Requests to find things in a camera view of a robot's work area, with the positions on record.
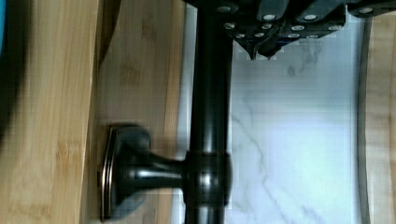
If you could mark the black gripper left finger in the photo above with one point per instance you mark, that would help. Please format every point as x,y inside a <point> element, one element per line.
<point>254,24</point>

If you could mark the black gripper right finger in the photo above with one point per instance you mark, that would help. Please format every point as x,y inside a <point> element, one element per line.
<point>301,19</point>

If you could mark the black metal drawer handle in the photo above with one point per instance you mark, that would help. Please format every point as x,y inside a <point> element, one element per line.
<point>205,175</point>

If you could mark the bamboo cutting board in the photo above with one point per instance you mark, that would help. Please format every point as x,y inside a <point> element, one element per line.
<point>378,129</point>

